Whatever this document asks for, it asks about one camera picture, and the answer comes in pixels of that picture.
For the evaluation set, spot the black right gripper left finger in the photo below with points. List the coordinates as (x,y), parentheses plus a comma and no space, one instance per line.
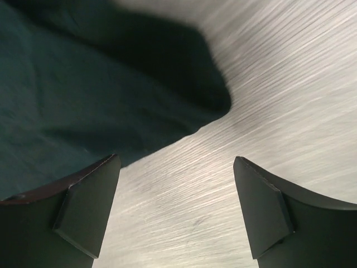
(60,224)

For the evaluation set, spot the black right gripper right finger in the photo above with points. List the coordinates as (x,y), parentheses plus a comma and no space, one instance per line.
(290,226)

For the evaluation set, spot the black t-shirt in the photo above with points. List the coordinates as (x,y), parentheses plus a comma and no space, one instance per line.
(81,80)

